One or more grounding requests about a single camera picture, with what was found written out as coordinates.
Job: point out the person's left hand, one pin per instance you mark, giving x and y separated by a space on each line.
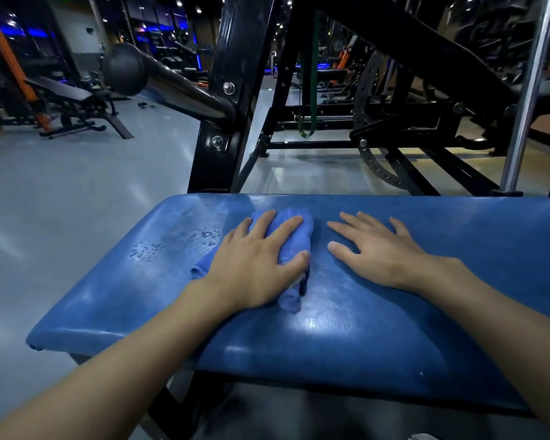
250 270

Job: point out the person's right hand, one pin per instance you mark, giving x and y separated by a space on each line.
389 258

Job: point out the blue microfibre cloth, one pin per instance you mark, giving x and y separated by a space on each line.
298 229

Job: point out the blue bench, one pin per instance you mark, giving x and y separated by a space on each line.
142 279

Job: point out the person's left forearm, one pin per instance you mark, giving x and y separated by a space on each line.
101 384

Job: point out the person's right forearm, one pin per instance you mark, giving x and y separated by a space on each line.
508 329

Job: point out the grey perforated adjustment plate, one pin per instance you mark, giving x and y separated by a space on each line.
362 87

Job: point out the green resistance band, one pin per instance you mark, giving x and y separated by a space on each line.
315 77

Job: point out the black gym machine frame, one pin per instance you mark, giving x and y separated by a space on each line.
284 77
238 64

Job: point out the orange perforated rack post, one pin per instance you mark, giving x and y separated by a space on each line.
9 54

